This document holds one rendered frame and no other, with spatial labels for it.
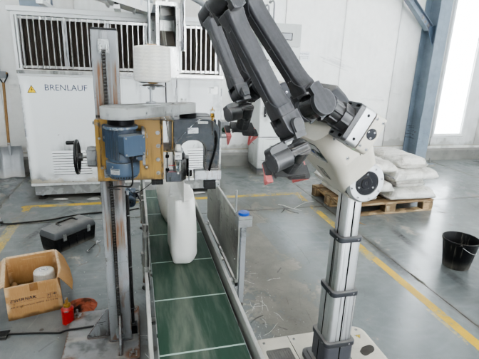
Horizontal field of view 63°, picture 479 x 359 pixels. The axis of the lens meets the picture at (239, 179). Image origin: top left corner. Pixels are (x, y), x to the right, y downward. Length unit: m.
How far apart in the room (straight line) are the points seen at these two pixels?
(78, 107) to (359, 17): 4.52
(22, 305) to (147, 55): 1.85
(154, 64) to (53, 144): 3.23
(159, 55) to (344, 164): 0.92
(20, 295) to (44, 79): 2.61
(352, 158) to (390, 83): 6.01
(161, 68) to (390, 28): 5.84
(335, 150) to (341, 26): 5.54
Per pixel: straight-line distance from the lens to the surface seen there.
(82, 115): 4.80
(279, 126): 1.10
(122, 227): 2.24
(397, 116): 7.55
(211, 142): 2.07
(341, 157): 1.39
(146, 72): 1.80
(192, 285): 2.36
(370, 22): 7.10
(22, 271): 3.31
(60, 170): 4.96
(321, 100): 1.13
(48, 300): 2.96
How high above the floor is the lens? 1.63
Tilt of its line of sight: 17 degrees down
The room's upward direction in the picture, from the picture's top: 2 degrees clockwise
